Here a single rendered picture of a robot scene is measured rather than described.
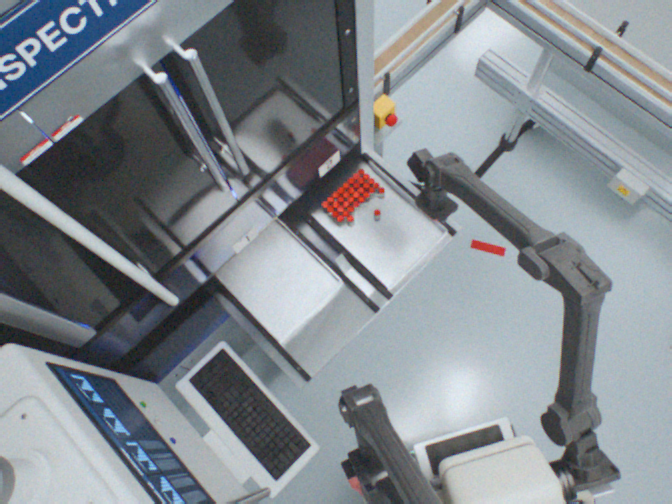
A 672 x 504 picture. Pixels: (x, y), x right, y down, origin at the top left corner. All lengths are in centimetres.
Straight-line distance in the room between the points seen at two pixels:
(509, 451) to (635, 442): 155
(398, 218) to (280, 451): 78
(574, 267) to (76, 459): 93
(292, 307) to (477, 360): 113
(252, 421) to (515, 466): 83
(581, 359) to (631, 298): 167
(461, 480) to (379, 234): 84
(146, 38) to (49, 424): 65
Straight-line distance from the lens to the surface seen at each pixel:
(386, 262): 176
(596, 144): 246
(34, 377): 118
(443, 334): 262
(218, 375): 180
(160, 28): 98
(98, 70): 96
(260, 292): 177
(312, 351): 171
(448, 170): 134
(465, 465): 125
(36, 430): 112
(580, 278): 113
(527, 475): 123
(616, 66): 217
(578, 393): 129
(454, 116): 304
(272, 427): 176
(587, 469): 140
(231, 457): 181
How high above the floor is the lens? 256
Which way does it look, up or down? 71 degrees down
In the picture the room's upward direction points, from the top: 9 degrees counter-clockwise
